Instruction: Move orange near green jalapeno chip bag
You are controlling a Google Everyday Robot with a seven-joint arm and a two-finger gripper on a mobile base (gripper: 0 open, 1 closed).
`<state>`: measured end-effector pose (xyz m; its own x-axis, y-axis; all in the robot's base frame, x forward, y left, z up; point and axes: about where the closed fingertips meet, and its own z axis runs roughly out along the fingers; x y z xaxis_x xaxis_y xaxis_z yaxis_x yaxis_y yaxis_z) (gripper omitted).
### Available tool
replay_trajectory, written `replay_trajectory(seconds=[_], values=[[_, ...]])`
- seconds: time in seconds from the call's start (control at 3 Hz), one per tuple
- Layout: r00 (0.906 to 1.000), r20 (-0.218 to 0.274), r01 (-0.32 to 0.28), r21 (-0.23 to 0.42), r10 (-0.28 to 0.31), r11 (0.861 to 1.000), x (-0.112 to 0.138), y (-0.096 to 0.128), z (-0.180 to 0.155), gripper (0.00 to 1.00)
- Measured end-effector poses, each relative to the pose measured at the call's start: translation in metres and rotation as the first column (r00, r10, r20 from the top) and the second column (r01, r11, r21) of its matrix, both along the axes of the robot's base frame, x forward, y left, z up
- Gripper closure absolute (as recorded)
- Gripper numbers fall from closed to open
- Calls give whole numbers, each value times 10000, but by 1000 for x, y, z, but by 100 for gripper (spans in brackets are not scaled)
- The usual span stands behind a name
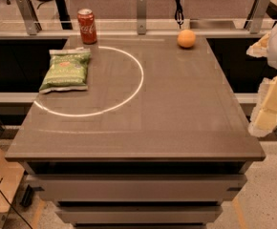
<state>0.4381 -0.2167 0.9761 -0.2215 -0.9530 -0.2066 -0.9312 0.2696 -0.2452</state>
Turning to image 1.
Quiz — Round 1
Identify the left metal rail bracket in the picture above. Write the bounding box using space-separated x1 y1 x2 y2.
15 0 42 35

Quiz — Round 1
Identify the upper grey drawer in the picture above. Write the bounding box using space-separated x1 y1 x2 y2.
27 175 246 202

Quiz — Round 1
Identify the grey drawer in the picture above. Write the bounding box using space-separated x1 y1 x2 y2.
27 175 246 202
56 206 222 224

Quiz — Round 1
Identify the right metal rail bracket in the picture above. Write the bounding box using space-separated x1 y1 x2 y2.
245 0 270 34

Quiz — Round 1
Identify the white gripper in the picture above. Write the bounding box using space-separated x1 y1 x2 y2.
246 23 277 137

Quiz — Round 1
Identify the metal rail bracket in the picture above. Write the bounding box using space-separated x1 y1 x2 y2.
15 0 42 35
245 0 270 34
137 0 147 35

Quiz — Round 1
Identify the black floor cable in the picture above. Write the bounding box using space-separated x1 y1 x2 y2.
0 168 33 229

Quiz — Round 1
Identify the orange fruit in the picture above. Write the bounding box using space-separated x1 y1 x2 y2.
177 30 196 49

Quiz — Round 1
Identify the middle metal rail bracket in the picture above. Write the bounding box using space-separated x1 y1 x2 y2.
137 0 147 35

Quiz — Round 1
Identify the red cola can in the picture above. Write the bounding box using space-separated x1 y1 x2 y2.
77 9 97 44

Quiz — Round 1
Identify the green jalapeno chip bag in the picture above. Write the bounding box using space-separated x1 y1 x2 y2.
39 48 91 94

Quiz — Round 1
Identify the hanging black cable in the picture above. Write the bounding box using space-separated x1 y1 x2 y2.
173 0 185 30

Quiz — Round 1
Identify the lower grey drawer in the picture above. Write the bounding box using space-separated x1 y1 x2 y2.
56 206 222 224

